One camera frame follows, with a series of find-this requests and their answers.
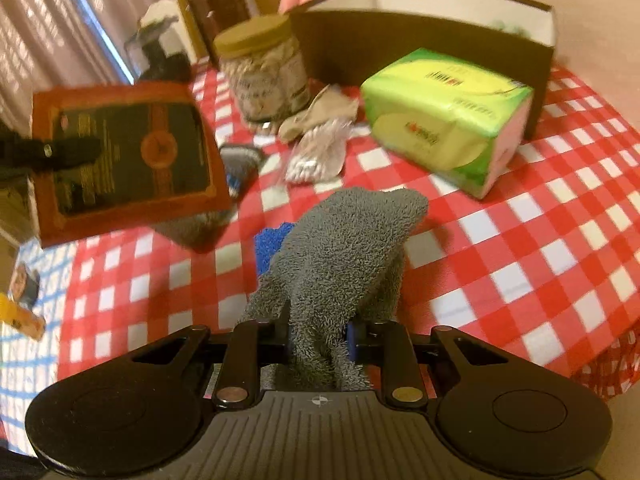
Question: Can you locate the green tissue pack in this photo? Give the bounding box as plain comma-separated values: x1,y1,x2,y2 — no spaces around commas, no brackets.
360,48,534,200

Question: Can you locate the beige sock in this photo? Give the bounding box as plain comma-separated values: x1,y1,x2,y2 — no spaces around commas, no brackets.
278,84,359,143

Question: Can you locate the red white checkered tablecloth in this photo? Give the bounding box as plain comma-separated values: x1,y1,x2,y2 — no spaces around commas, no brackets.
58,68,639,398

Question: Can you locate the brown cardboard box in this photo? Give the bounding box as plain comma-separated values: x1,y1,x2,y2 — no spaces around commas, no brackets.
288,0,556,138

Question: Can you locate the cashew jar gold lid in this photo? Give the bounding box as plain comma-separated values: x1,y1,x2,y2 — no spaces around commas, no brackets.
214,14,310,124

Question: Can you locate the white wooden chair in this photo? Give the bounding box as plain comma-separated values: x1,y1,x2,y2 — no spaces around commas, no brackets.
139,0,252,66

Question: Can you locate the blue white patterned cloth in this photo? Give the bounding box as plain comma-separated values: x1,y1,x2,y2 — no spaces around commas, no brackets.
0,238,76,456

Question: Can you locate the pink curtain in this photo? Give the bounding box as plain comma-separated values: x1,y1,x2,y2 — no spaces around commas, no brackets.
1,0,151,134

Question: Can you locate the grey towel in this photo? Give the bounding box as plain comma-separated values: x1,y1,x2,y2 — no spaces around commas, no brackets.
243,188,428,391

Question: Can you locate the cotton swab bag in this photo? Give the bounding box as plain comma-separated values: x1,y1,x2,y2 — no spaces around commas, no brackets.
283,118,352,185

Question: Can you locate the striped knit sock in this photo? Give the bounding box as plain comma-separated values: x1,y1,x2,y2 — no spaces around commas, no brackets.
219,143,267,200

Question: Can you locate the glass jar dark lid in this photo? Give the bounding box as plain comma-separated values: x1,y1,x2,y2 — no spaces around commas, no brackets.
125,16,192,84

